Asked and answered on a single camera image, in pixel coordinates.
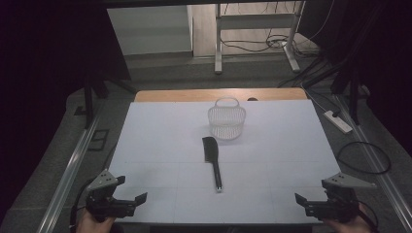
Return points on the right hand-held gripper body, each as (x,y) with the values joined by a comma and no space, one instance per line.
(340,204)

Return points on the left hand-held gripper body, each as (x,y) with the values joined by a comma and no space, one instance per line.
(103,204)

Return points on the white plastic basket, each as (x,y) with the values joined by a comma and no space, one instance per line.
(226,121)

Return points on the person's left hand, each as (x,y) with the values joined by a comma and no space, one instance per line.
(92,226)

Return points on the person's right hand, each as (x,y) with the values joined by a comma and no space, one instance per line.
(354,226)

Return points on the white table cover board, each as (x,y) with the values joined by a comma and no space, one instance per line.
(162,136)

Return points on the white power strip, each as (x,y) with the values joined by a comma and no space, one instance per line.
(337,122)

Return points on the black tripod stand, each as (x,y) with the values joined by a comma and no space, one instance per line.
(88,97)
(354,97)

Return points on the wooden table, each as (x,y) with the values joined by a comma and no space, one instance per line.
(194,95)

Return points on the aluminium rail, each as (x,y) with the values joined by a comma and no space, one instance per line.
(69,174)
(385,184)

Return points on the white metal stand frame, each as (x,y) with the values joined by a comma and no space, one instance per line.
(256,22)

